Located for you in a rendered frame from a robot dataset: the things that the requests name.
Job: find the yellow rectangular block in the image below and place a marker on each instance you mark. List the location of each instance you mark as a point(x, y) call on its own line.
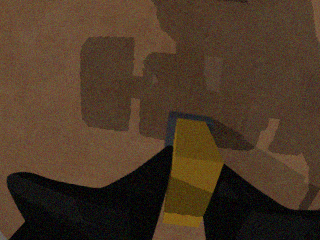
point(195, 168)

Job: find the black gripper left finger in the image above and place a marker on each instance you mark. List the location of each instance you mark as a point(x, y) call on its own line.
point(125, 210)

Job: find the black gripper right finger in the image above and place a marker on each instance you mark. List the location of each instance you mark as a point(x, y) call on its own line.
point(239, 211)

